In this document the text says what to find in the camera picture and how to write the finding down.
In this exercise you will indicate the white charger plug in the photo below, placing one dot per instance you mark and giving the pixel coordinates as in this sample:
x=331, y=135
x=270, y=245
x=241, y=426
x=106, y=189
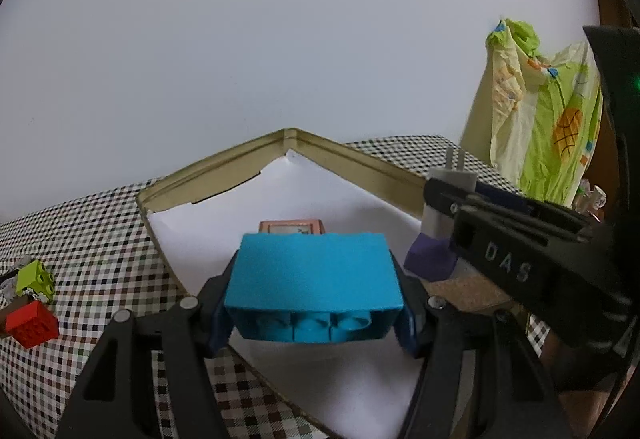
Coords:
x=452, y=179

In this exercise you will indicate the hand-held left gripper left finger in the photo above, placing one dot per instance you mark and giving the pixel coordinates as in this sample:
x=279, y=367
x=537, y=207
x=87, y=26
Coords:
x=217, y=329

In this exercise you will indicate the blue toy block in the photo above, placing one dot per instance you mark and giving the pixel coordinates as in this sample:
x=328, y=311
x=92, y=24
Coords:
x=310, y=269

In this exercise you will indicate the pink picture frame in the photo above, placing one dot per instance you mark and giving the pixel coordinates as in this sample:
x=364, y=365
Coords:
x=290, y=225

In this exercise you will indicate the green toy block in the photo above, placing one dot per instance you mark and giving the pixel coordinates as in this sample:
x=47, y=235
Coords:
x=32, y=276

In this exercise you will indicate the green yellow printed cloth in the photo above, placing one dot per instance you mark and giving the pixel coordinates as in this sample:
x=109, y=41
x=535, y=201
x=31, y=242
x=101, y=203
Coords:
x=540, y=129

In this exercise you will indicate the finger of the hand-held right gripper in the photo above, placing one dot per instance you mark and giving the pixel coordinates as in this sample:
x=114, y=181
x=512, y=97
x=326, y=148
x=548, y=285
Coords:
x=500, y=196
x=440, y=194

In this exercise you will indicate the checkered tablecloth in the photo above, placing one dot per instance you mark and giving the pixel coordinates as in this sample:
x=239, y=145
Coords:
x=100, y=229

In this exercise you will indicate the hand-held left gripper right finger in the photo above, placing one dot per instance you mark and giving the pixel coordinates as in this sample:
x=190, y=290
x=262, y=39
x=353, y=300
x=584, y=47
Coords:
x=407, y=329

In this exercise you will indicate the grey patterned fabric pouch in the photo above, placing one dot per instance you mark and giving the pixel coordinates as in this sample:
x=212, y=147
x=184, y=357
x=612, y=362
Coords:
x=7, y=286

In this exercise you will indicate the brown toy brick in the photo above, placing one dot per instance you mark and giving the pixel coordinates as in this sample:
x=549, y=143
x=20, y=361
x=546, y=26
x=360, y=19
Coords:
x=10, y=311

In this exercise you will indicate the brown wooden door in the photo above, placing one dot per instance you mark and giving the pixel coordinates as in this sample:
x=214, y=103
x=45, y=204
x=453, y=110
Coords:
x=612, y=4

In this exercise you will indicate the gold tin box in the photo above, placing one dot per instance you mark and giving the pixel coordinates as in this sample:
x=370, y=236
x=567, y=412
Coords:
x=230, y=159

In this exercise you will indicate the red toy block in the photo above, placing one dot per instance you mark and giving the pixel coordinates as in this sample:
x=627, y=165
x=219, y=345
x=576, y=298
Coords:
x=30, y=324

